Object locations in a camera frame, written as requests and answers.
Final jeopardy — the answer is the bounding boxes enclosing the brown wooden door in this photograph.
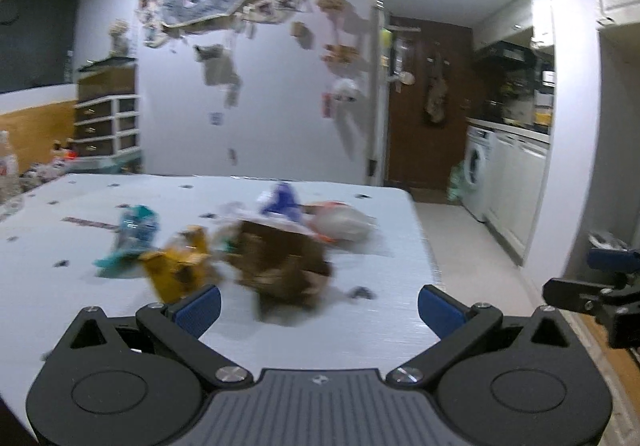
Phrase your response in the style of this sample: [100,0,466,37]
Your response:
[387,18,473,191]

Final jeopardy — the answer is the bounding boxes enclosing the black range hood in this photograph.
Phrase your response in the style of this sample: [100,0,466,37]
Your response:
[475,42,538,64]

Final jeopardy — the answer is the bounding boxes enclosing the dried flower bunch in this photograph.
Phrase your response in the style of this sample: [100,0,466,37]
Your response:
[110,18,132,57]

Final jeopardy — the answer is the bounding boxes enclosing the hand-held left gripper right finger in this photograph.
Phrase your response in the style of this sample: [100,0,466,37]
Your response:
[387,285,586,384]

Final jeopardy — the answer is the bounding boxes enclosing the white washing machine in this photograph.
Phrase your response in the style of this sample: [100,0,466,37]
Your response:
[462,126,498,221]

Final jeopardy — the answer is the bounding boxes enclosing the white kitchen cabinet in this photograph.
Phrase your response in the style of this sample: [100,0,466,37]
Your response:
[487,128,551,267]
[472,0,556,51]

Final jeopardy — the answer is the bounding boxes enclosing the white lower kitchen cabinet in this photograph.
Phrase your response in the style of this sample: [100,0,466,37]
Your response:
[487,128,551,267]

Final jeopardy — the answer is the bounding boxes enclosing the white heart-print tablecloth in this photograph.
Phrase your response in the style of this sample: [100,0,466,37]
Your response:
[0,173,443,427]

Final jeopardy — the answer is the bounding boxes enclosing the brown crushed cardboard box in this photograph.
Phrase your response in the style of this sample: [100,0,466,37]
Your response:
[227,220,333,324]

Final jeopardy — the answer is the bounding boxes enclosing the dark glass tank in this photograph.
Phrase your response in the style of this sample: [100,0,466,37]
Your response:
[77,56,137,102]

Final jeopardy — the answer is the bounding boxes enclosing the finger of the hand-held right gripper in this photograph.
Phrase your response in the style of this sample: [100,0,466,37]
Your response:
[542,277,621,319]
[587,247,640,277]

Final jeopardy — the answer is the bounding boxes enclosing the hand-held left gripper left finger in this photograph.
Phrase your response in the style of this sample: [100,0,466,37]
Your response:
[54,285,253,392]

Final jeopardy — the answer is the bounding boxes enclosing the dark wall board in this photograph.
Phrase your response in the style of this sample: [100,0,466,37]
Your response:
[0,0,88,94]

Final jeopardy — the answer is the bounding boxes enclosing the white drawer cabinet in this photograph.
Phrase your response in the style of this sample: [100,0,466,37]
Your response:
[74,94,142,159]

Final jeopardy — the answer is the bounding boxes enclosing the green plastic bag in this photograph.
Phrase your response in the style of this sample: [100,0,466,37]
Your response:
[446,165,466,204]

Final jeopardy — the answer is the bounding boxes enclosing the white plush toy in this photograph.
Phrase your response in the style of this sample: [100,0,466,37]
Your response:
[332,78,361,102]

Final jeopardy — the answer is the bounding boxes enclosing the white upper kitchen cabinet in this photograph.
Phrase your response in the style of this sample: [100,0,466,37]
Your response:
[472,0,556,51]

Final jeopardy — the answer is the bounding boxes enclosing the clear orange-striped zip bag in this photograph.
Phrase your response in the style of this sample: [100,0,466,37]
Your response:
[215,200,378,244]

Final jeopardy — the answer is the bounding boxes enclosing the teal wrapper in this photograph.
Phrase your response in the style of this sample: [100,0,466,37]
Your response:
[94,205,161,277]

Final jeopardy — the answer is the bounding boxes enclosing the clear plastic bottle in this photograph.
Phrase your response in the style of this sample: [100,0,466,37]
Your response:
[0,131,23,207]

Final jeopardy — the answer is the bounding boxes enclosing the purple snack wrapper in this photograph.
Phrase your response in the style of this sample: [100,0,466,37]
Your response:
[259,182,303,221]

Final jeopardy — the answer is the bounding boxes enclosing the beige hanging bag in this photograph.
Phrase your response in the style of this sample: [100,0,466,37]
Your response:
[422,53,450,127]

